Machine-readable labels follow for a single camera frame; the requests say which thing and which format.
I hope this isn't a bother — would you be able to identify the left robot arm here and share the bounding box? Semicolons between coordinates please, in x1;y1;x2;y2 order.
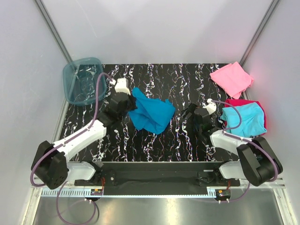
30;92;136;189

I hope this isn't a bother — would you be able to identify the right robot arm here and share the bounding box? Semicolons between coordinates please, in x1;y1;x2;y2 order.
181;99;283;187

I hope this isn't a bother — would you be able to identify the magenta folded t-shirt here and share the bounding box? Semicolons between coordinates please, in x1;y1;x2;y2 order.
225;98;267;129

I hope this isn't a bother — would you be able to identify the teal plastic bin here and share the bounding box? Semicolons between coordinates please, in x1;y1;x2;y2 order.
63;57;103;106

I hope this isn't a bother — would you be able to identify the pink folded t-shirt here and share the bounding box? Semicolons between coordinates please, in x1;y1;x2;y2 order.
210;62;254;99

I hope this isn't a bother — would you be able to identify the light blue folded t-shirt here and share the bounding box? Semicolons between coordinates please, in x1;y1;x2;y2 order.
220;103;267;137

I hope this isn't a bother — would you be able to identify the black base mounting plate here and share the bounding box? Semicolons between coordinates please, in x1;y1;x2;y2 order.
75;162;240;197

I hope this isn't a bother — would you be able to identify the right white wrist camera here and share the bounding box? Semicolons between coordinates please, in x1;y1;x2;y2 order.
205;98;217;115

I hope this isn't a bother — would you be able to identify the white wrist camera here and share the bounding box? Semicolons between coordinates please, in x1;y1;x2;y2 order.
205;98;217;115
110;78;131;95

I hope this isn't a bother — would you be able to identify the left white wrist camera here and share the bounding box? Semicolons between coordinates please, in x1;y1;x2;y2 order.
110;78;131;95

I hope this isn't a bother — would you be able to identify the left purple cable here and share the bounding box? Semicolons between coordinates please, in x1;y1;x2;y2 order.
30;73;115;224

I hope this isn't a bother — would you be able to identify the slotted cable duct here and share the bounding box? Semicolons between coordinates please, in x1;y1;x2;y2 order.
41;187;227;198

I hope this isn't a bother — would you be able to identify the left corner frame post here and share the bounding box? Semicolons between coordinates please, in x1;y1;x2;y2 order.
33;0;73;63

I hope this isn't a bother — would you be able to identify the corner frame post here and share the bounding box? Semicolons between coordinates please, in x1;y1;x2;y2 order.
33;0;73;63
239;0;281;67

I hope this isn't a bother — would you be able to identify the right corner frame post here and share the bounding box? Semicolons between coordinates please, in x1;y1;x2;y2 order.
239;0;281;67

